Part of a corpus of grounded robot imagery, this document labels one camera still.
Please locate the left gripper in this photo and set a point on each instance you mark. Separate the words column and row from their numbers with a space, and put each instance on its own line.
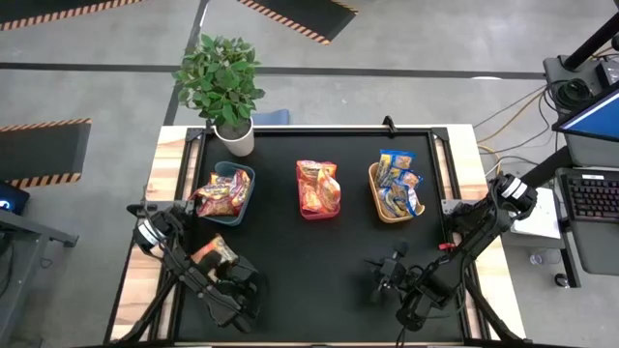
column 242, row 285

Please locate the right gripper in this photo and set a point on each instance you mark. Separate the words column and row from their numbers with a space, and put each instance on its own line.
column 395, row 273

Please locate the red Maruchan ramen packet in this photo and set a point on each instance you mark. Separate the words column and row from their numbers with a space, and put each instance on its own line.
column 220, row 181
column 242, row 186
column 215, row 205
column 215, row 249

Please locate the orange Maruchan ramen packet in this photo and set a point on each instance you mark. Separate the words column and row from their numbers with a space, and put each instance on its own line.
column 330, row 191
column 314, row 169
column 309, row 198

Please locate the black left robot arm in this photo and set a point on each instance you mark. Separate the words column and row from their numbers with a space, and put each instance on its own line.
column 184, row 273

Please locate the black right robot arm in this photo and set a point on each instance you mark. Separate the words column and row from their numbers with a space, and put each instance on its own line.
column 483, row 222

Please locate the teal plastic bin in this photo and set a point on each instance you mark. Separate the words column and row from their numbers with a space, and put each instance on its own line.
column 227, row 220

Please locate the yellow plastic bin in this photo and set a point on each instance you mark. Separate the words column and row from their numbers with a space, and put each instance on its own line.
column 401, row 219

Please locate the small red clamp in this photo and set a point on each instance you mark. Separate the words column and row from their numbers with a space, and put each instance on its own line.
column 447, row 247

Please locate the pink plastic bin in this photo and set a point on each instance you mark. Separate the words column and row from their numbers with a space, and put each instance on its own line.
column 319, row 216

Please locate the wooden table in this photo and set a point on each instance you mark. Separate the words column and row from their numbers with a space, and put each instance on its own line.
column 164, row 164

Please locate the white textured plant pot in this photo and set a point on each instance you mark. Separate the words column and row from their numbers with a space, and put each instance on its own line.
column 239, row 142

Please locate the clear plastic bottle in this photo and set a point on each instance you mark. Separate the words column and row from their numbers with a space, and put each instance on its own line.
column 537, row 258

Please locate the white box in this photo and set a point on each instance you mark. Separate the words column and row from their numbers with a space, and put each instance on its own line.
column 537, row 217

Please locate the green leafy plant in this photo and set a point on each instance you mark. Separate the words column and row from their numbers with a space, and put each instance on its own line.
column 217, row 82

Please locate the black hazard-striped floor mat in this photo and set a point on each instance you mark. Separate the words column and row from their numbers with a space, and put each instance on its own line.
column 309, row 14
column 48, row 7
column 38, row 150

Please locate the dark laptop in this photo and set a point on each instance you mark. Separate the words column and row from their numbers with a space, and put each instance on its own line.
column 12, row 200

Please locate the black keyboard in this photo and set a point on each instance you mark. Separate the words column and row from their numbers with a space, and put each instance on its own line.
column 592, row 195

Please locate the computer monitor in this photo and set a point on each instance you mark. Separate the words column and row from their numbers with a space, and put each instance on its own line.
column 595, row 118

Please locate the grey equipment box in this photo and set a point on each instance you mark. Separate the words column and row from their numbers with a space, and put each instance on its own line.
column 561, row 70

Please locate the black stand pole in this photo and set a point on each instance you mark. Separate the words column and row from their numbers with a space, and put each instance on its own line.
column 592, row 41

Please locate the black mount clamp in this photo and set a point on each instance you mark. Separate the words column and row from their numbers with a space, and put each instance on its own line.
column 389, row 124

